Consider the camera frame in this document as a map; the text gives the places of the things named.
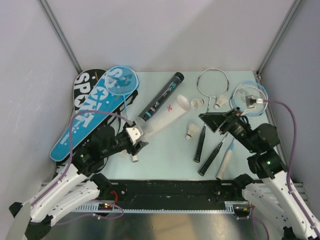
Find white racket black grip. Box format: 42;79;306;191
193;67;230;164

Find black sport racket cover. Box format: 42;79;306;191
54;67;139;173

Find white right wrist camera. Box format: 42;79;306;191
243;95;264;114

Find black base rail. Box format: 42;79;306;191
62;178;251;211

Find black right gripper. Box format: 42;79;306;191
198;107;258;153

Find purple cable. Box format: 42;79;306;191
249;98;320;240
29;110;133;223

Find grey aluminium frame post right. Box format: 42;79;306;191
256;0;304;78

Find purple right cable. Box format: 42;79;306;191
249;98;320;240

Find blue sport racket cover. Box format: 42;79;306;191
49;72;124;162

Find white shuttlecock tube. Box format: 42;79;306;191
135;95;191;142

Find clear tube lid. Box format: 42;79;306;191
118;150;130;158

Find blue racket white grip left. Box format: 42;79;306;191
103;65;140;164

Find blue racket white grip right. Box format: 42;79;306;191
216;81;269;181

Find black shuttlecock tube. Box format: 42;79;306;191
138;72;185;122

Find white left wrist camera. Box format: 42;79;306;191
125;123;144;145

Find blue racket white grip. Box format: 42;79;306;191
216;81;269;181
103;65;140;164

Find grey aluminium frame post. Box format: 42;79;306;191
37;0;83;74
256;0;304;78

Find grey aluminium frame post left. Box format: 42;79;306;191
37;0;83;74

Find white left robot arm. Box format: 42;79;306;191
5;124;147;240

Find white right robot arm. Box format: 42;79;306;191
198;108;320;240

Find white feather shuttlecock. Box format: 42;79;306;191
190;98;205;110
185;123;200;140
213;94;228;110

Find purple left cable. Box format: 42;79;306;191
29;110;133;223

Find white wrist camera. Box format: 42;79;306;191
125;123;144;145
243;95;264;114

